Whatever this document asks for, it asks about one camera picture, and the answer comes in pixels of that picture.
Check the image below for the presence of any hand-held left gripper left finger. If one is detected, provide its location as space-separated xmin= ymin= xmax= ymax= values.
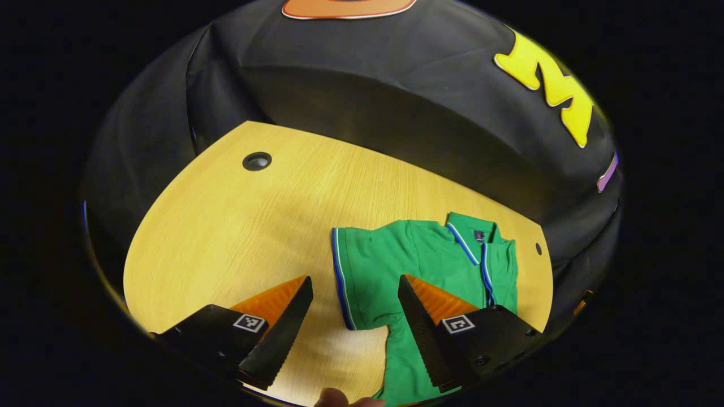
xmin=152 ymin=275 xmax=314 ymax=392

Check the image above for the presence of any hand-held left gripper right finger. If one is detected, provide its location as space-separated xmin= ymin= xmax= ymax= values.
xmin=397 ymin=274 xmax=545 ymax=393

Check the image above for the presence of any green T-shirt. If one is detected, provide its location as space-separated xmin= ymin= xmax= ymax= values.
xmin=331 ymin=212 xmax=519 ymax=407

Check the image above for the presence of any black backdrop cloth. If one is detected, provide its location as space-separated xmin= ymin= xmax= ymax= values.
xmin=82 ymin=0 xmax=626 ymax=334

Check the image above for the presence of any open black cable grommet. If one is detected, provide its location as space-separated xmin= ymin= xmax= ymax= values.
xmin=242 ymin=151 xmax=273 ymax=172

